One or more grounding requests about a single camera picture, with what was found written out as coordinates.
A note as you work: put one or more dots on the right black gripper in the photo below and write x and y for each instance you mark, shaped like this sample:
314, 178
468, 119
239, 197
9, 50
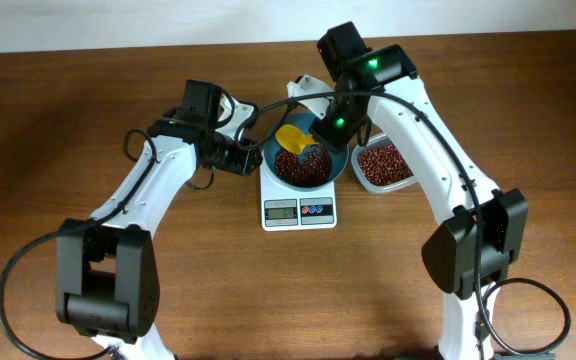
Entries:
328, 135

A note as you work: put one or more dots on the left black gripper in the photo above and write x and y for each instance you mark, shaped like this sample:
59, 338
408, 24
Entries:
247, 161

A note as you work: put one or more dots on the blue plastic bowl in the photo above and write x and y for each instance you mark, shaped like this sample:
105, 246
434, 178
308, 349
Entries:
335, 165

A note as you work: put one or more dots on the clear plastic bean container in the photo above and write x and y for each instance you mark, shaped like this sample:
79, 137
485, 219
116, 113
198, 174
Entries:
380, 167

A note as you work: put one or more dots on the yellow plastic measuring scoop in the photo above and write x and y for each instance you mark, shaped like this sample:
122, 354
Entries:
292, 139

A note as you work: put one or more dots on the red adzuki beans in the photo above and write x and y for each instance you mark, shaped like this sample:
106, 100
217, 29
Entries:
382, 166

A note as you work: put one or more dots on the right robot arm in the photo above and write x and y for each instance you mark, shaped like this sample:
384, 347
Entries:
480, 227

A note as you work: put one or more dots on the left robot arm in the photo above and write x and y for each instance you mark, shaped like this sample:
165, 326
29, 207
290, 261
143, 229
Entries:
107, 281

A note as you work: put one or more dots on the white digital kitchen scale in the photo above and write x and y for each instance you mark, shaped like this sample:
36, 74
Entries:
288, 208

